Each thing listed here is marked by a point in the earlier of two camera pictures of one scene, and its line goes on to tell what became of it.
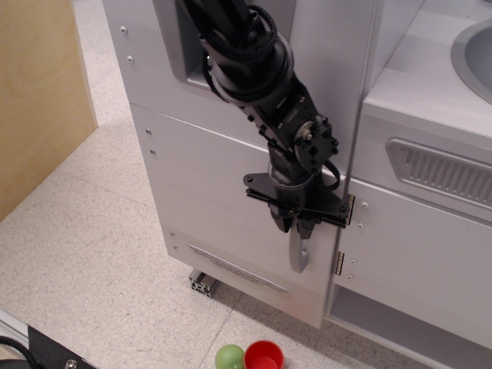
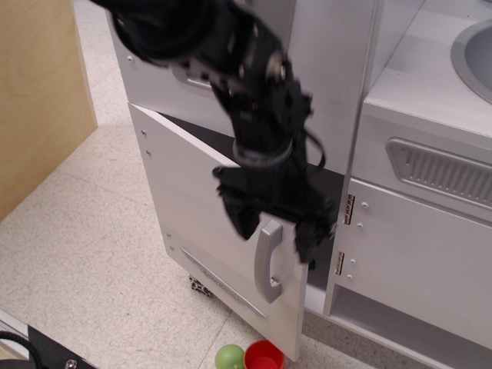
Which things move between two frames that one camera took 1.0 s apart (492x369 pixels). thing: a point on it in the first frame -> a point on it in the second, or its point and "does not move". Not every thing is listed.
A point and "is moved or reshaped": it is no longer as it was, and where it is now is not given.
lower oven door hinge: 338,270 does not move
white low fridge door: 210,224 is moved or reshaped
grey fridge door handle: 299,257 -> 269,240
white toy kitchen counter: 420,81 does not move
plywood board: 47,106 does not move
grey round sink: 471,55 does not move
